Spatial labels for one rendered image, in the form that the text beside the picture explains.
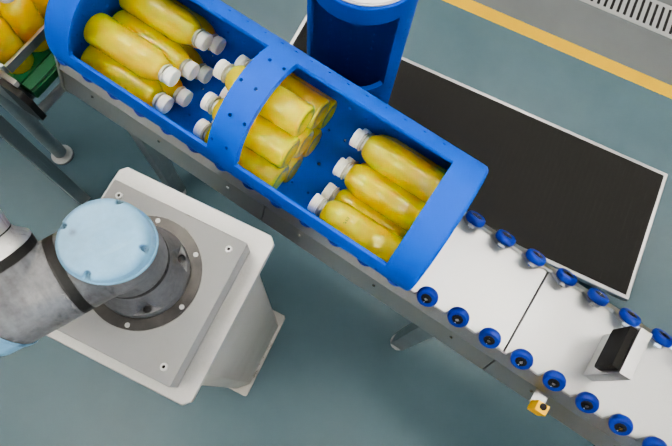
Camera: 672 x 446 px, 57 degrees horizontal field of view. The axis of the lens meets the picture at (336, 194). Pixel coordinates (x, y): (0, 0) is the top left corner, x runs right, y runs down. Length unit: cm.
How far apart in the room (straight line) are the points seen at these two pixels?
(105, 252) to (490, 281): 84
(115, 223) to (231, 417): 147
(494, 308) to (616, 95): 162
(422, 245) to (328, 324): 121
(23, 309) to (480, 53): 218
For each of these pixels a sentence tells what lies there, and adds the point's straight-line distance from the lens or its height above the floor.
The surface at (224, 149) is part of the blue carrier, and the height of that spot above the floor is 115.
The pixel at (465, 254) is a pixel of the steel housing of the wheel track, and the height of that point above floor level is 93.
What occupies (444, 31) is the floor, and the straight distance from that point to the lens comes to 272.
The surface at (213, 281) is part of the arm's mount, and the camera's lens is 104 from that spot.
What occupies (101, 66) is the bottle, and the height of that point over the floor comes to 109.
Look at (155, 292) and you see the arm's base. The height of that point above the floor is 129.
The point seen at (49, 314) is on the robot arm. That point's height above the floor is 141.
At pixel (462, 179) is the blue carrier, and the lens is 110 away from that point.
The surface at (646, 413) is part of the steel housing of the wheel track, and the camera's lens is 148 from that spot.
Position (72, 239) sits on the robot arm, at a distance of 85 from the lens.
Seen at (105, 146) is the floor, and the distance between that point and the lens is 252.
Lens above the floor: 223
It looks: 72 degrees down
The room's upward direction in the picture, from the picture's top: 9 degrees clockwise
